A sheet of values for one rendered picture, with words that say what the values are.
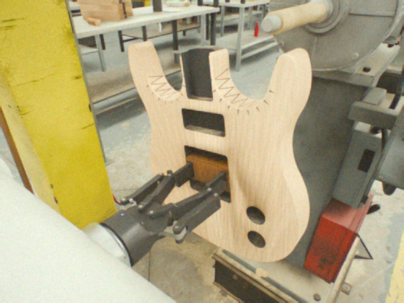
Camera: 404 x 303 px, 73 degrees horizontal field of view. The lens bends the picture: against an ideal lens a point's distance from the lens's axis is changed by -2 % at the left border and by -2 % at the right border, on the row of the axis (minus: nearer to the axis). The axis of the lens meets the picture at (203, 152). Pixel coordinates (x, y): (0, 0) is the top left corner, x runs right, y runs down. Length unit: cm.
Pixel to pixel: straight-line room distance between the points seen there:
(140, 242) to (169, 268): 119
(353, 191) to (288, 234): 55
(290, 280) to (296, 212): 81
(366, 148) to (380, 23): 40
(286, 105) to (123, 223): 26
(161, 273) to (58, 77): 104
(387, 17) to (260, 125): 34
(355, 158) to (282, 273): 57
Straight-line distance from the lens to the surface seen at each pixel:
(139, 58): 54
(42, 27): 117
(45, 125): 124
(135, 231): 39
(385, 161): 70
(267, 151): 42
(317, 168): 96
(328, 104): 86
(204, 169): 51
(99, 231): 38
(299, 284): 125
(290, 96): 37
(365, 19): 64
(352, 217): 108
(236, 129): 43
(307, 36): 67
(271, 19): 44
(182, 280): 154
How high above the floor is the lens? 132
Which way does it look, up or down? 34 degrees down
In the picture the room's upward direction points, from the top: straight up
